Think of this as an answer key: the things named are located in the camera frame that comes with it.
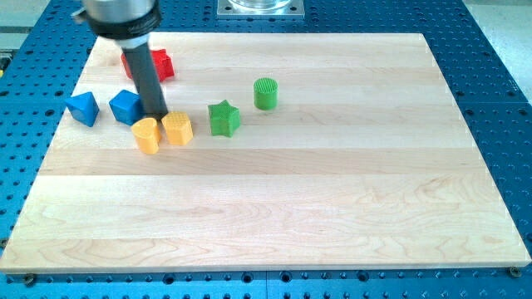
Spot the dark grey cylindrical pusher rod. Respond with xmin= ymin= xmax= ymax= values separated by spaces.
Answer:
xmin=122 ymin=42 xmax=168 ymax=120

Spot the red star block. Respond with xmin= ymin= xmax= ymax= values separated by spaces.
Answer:
xmin=121 ymin=49 xmax=175 ymax=82

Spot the blue cube block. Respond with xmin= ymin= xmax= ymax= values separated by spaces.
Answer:
xmin=109 ymin=90 xmax=145 ymax=125

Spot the yellow heart block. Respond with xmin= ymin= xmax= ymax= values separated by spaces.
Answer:
xmin=131 ymin=117 xmax=161 ymax=154

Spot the blue triangular block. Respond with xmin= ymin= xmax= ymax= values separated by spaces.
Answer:
xmin=65 ymin=92 xmax=100 ymax=127

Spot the yellow hexagon block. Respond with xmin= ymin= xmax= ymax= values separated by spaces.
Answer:
xmin=161 ymin=111 xmax=194 ymax=145

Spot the green star block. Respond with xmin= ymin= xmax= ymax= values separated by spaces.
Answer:
xmin=208 ymin=100 xmax=240 ymax=137

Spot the green cylinder block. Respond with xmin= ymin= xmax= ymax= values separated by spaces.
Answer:
xmin=254 ymin=77 xmax=278 ymax=110

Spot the light wooden board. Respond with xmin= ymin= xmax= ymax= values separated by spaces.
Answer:
xmin=1 ymin=32 xmax=531 ymax=274

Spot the left board clamp screw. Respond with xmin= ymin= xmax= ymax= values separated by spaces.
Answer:
xmin=22 ymin=273 xmax=37 ymax=287

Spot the board clamp screw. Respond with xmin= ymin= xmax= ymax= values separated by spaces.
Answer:
xmin=508 ymin=267 xmax=522 ymax=278
xmin=22 ymin=273 xmax=37 ymax=287

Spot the right board clamp screw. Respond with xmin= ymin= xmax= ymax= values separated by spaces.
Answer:
xmin=508 ymin=267 xmax=522 ymax=278

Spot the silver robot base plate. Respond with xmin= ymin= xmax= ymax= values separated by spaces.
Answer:
xmin=216 ymin=0 xmax=305 ymax=19

